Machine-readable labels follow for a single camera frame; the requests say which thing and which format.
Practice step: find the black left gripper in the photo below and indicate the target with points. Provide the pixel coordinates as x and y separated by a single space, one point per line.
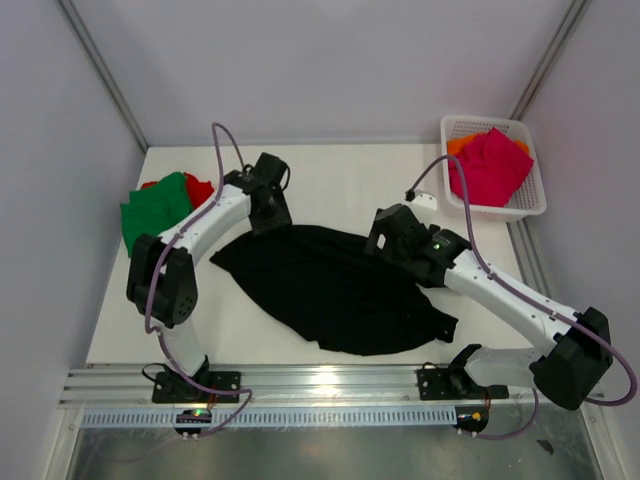
280 220

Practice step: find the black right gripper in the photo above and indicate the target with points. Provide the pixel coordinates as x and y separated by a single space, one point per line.
374 240

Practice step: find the black t shirt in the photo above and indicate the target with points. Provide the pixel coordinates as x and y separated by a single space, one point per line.
320 283

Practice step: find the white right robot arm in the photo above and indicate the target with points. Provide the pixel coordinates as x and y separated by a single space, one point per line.
566 357

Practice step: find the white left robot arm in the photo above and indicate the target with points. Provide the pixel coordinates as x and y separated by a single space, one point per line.
162 279

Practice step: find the red t shirt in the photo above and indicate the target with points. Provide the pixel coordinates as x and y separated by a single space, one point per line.
200 190

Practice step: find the orange t shirt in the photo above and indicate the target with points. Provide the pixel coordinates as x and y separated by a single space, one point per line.
456 146

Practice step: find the pink t shirt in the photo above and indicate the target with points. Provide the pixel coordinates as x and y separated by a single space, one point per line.
494 168

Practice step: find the green t shirt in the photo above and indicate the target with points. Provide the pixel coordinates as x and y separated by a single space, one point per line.
154 209

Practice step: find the white plastic basket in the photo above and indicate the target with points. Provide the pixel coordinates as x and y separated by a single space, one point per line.
529 199

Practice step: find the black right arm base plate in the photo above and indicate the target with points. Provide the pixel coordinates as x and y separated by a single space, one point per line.
447 382

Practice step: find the grey slotted cable duct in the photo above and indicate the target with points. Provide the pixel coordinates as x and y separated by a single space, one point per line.
271 417

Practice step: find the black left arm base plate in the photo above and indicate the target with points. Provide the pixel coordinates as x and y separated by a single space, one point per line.
171 388

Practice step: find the aluminium front rail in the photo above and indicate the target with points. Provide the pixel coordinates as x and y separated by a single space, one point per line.
326 385

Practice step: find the left rear frame post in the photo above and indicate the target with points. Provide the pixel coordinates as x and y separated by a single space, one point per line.
99 65

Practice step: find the frame post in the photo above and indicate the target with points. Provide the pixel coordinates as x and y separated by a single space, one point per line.
557 43
99 65

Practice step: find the right rear frame post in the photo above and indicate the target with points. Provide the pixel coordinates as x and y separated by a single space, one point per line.
557 43

